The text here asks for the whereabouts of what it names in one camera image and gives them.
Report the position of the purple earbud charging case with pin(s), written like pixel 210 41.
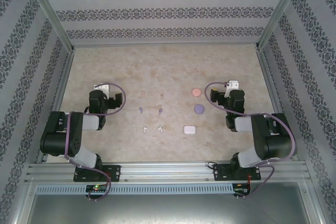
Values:
pixel 199 108

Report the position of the pink earbud charging case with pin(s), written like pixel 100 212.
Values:
pixel 196 92

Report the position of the white earbud charging case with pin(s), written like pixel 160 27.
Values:
pixel 189 129

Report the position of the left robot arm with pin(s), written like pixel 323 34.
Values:
pixel 57 140

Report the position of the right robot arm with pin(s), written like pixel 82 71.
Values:
pixel 273 140

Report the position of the grey metal sheet panel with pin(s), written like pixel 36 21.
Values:
pixel 168 211

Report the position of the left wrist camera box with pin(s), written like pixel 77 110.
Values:
pixel 105 87

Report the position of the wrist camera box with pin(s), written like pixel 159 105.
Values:
pixel 105 87
pixel 233 84

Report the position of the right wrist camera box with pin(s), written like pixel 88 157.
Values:
pixel 233 84

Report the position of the aluminium table side rail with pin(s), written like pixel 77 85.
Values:
pixel 61 82
pixel 267 77

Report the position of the thin aluminium wall base rail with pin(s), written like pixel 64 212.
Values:
pixel 131 44

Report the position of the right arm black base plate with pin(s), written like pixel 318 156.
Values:
pixel 221 171

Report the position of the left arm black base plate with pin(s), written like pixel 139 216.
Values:
pixel 113 172

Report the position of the wide aluminium mounting rail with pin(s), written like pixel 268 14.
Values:
pixel 162 171

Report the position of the aluminium frame post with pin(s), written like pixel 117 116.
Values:
pixel 48 11
pixel 279 11

